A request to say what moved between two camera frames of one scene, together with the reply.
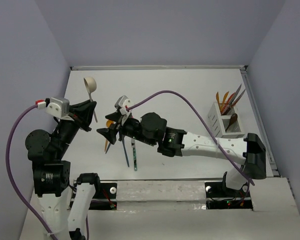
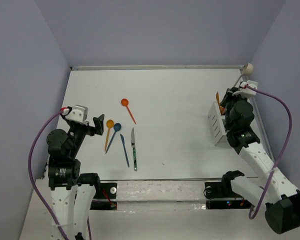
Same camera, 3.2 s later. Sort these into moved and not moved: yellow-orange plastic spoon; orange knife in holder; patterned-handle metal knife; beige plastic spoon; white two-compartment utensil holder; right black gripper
Moved: beige plastic spoon; right black gripper
Not moved: white two-compartment utensil holder; patterned-handle metal knife; orange knife in holder; yellow-orange plastic spoon
